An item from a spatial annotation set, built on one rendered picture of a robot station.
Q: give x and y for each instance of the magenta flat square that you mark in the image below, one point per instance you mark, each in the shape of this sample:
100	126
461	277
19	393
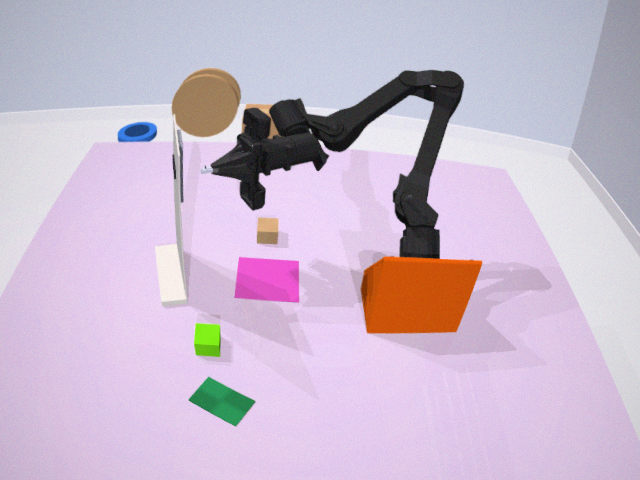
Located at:
267	280

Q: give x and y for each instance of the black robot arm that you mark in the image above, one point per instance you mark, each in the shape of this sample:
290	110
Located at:
339	130

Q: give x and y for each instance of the green flat rectangular patch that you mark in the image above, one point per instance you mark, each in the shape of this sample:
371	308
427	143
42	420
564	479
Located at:
221	401

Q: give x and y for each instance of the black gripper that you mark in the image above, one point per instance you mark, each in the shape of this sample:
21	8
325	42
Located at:
252	156

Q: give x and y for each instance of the grey panel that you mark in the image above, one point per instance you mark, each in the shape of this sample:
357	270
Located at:
170	258

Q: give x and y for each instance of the lime green cube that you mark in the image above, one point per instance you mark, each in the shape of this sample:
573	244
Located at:
207	339

